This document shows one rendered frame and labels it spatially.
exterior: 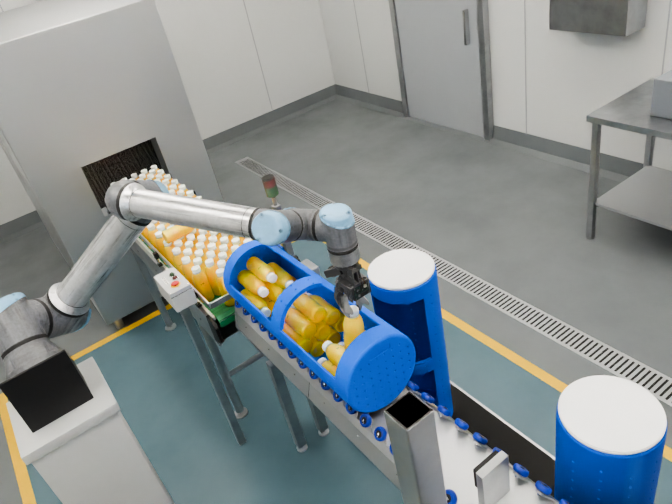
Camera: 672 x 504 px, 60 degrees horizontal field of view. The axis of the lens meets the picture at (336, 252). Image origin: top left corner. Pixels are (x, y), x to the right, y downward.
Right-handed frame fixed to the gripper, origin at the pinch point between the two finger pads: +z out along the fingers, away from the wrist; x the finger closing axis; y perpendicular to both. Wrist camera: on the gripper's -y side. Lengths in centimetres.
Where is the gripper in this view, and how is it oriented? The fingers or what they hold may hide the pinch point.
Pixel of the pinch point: (352, 309)
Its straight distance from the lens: 181.9
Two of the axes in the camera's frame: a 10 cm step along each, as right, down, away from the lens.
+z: 1.7, 8.2, 5.5
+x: 8.0, -4.4, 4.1
